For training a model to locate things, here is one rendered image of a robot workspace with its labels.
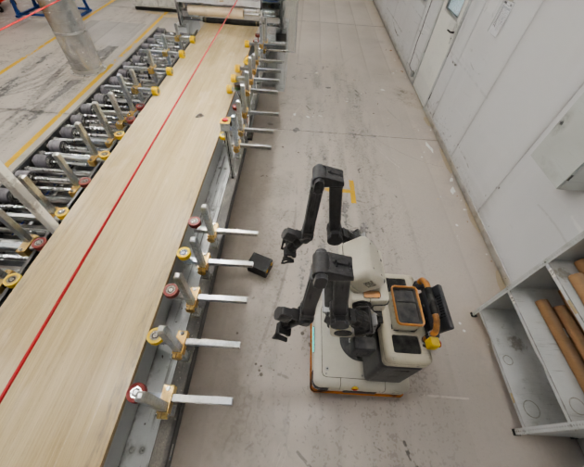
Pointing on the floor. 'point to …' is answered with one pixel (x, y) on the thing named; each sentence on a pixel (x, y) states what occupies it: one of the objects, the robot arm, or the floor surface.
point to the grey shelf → (545, 344)
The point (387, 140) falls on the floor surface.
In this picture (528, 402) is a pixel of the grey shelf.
